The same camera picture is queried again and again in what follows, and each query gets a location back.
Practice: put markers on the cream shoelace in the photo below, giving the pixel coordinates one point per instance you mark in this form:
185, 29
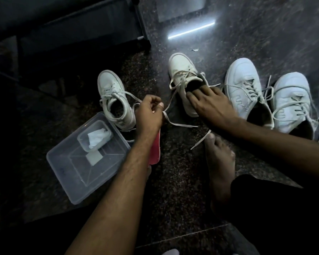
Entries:
176, 122

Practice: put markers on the person's left forearm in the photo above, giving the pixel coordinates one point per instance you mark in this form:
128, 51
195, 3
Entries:
122, 193

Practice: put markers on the small clear plastic container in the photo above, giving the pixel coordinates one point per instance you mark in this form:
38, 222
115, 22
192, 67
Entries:
83, 140

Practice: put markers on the crumpled white tissue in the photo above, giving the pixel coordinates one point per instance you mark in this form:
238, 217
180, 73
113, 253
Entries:
97, 138

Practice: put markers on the red shoe insole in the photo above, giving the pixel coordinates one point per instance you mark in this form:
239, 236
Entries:
155, 150

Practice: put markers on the person's right hand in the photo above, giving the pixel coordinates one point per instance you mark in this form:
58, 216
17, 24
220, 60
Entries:
215, 108

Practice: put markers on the large clear plastic container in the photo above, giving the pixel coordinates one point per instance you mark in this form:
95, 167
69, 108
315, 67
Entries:
74, 180

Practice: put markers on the person's right forearm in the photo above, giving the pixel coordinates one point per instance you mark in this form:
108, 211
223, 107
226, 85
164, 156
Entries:
281, 146

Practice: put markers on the white object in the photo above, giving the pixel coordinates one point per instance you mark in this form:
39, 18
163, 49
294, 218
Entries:
171, 252

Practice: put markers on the white high-top sneaker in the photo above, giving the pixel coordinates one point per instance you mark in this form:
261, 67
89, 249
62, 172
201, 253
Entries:
110, 87

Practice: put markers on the person's left hand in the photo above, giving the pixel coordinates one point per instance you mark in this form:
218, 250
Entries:
147, 116

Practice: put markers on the white square pad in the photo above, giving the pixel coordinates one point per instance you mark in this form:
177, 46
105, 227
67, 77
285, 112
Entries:
93, 158

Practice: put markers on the person's bare right foot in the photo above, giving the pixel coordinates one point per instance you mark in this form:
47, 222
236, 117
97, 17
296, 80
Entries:
220, 167

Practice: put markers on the person's right thumb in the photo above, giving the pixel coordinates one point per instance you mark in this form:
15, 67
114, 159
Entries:
193, 99

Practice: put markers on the black shoe rack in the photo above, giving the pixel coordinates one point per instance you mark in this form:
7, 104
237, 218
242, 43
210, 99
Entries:
69, 29

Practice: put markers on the person's left thumb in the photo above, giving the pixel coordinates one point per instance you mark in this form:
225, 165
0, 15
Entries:
159, 106

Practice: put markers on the person's black trouser leg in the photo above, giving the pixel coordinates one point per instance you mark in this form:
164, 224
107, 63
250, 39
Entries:
276, 220

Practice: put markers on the white leather sneaker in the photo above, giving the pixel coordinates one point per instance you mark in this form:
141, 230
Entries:
292, 87
242, 76

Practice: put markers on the cream lace-up sneaker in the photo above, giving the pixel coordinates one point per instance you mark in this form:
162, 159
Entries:
182, 69

